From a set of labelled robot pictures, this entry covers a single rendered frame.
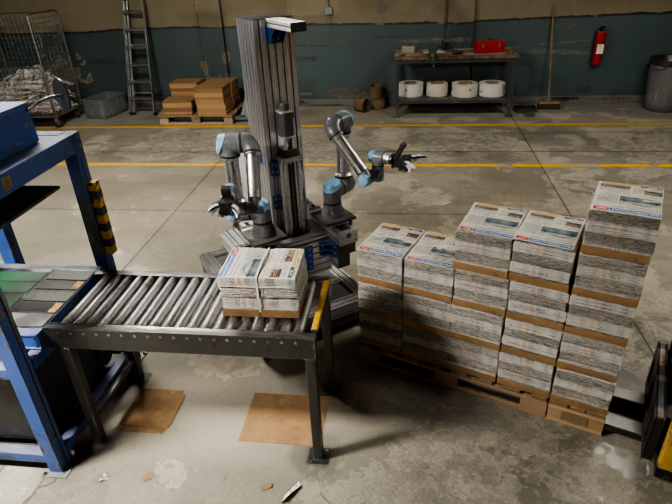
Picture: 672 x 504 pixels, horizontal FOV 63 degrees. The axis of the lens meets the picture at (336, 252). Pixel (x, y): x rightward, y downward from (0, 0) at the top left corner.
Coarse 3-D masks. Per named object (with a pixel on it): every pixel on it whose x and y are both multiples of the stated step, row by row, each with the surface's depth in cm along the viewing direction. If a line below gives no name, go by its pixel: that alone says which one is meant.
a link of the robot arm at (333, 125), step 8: (328, 120) 328; (336, 120) 327; (328, 128) 327; (336, 128) 326; (328, 136) 328; (336, 136) 326; (344, 136) 329; (336, 144) 328; (344, 144) 326; (344, 152) 327; (352, 152) 327; (352, 160) 327; (360, 160) 328; (352, 168) 331; (360, 168) 327; (360, 176) 326; (368, 176) 326; (376, 176) 332; (360, 184) 328; (368, 184) 327
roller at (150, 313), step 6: (168, 282) 295; (174, 282) 297; (162, 288) 291; (168, 288) 291; (162, 294) 285; (168, 294) 289; (156, 300) 280; (162, 300) 283; (150, 306) 276; (156, 306) 277; (150, 312) 272; (156, 312) 276; (144, 318) 267; (150, 318) 269; (138, 324) 262; (144, 324) 264
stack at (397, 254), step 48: (384, 240) 321; (432, 240) 319; (384, 288) 318; (432, 288) 302; (480, 288) 288; (528, 288) 274; (384, 336) 336; (432, 336) 317; (480, 336) 301; (528, 336) 287; (480, 384) 316; (528, 384) 300
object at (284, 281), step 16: (272, 256) 269; (288, 256) 267; (304, 256) 274; (272, 272) 255; (288, 272) 254; (304, 272) 271; (272, 288) 253; (288, 288) 252; (304, 288) 272; (272, 304) 259; (288, 304) 257
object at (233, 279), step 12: (240, 252) 273; (252, 252) 273; (228, 264) 263; (240, 264) 263; (252, 264) 263; (228, 276) 254; (240, 276) 253; (228, 288) 257; (240, 288) 256; (228, 300) 261; (240, 300) 259; (252, 300) 259
